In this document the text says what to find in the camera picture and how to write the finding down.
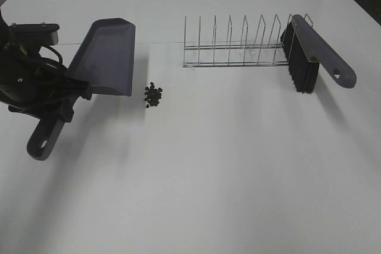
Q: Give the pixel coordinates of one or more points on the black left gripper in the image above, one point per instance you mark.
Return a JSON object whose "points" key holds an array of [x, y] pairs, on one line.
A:
{"points": [[32, 84]]}

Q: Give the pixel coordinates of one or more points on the grey plastic dustpan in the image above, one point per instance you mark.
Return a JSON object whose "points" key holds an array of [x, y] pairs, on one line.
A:
{"points": [[105, 59]]}

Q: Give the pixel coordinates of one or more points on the pile of coffee beans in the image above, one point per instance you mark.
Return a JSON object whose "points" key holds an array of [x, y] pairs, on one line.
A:
{"points": [[152, 95]]}

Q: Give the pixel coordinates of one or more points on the grey hand brush black bristles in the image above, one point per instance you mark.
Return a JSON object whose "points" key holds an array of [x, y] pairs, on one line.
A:
{"points": [[306, 51]]}

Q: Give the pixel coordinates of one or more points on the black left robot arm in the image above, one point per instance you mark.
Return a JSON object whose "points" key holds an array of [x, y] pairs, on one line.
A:
{"points": [[2, 28]]}

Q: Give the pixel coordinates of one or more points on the metal wire dish rack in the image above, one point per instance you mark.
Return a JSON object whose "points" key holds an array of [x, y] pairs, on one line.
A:
{"points": [[261, 45]]}

